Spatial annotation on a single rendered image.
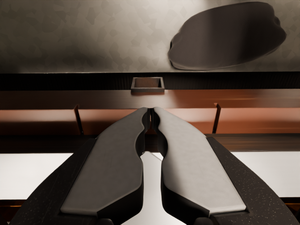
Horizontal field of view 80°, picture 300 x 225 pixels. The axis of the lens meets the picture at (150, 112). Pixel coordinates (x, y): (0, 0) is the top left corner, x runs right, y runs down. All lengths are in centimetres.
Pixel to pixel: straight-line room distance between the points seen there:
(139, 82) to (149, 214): 22
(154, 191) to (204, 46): 24
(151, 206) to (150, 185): 5
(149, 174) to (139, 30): 24
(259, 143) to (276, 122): 4
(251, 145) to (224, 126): 4
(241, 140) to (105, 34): 28
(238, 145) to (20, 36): 40
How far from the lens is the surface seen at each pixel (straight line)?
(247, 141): 27
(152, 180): 26
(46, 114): 26
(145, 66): 36
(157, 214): 33
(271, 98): 30
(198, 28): 33
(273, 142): 29
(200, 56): 34
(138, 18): 34
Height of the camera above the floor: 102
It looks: 60 degrees down
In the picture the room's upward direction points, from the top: 179 degrees clockwise
